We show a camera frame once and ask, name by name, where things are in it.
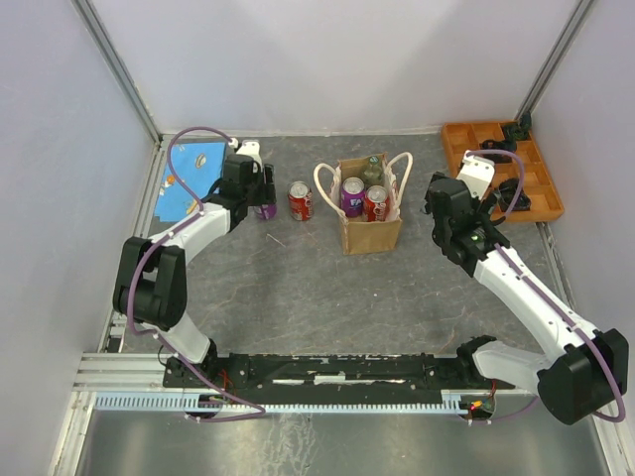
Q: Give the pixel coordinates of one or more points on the burlap canvas tote bag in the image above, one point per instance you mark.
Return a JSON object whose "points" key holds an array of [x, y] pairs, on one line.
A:
{"points": [[358, 235]]}

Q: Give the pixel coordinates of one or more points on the purple soda can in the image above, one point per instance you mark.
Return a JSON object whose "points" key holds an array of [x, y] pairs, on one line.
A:
{"points": [[266, 211], [352, 195]]}

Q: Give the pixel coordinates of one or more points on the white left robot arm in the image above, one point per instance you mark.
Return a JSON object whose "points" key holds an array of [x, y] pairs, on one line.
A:
{"points": [[151, 287]]}

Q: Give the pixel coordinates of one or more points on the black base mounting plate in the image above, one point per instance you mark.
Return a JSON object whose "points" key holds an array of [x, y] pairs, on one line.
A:
{"points": [[329, 380]]}

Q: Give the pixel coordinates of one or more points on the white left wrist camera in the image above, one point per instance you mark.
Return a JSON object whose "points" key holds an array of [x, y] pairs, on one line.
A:
{"points": [[250, 148]]}

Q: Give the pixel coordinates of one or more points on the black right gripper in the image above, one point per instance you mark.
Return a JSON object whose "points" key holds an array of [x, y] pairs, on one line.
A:
{"points": [[483, 209]]}

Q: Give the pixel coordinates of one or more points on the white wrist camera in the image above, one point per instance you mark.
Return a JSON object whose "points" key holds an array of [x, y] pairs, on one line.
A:
{"points": [[477, 173], [250, 148]]}

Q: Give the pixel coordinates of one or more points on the clear glass bottle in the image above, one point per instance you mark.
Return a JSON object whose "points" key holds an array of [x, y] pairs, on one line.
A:
{"points": [[373, 173]]}

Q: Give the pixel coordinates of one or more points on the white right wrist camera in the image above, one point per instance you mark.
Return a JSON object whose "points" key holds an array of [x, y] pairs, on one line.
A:
{"points": [[477, 173]]}

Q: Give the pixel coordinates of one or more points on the red cola can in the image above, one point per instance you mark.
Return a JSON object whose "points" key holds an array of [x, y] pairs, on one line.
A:
{"points": [[376, 203], [300, 198]]}

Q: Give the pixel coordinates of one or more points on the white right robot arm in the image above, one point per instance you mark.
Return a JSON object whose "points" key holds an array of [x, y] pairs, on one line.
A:
{"points": [[581, 370]]}

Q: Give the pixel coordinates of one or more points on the dark item in tray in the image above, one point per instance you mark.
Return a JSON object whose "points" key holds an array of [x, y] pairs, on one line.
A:
{"points": [[518, 130]]}

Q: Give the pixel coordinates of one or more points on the blue patterned cloth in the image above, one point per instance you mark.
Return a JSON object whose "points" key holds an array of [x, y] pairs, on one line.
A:
{"points": [[198, 165]]}

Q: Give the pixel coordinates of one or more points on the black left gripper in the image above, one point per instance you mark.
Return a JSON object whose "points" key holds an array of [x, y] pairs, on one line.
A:
{"points": [[267, 189]]}

